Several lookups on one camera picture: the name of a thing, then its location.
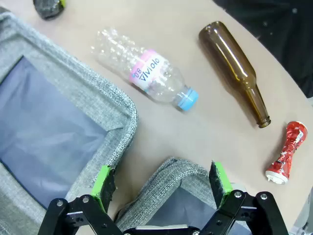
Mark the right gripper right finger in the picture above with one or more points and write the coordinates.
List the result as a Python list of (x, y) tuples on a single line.
[(221, 186)]

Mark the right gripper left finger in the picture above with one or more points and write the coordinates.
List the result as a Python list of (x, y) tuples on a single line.
[(102, 186)]

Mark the crushed red can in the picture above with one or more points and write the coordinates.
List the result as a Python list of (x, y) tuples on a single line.
[(291, 147)]

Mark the clear plastic bottle pink label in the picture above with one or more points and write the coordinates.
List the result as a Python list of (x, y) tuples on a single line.
[(146, 71)]

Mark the brown glass bottle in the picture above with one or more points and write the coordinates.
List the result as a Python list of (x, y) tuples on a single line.
[(227, 54)]

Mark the crushed dark grey can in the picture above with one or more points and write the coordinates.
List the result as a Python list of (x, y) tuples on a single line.
[(49, 9)]

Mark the grey fabric basket can sign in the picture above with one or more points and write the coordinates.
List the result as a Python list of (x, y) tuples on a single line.
[(176, 171)]

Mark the grey fabric basket plastic sign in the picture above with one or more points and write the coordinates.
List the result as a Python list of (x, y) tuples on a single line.
[(73, 73)]

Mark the person in black cardigan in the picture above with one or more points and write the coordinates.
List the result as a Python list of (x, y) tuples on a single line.
[(281, 36)]

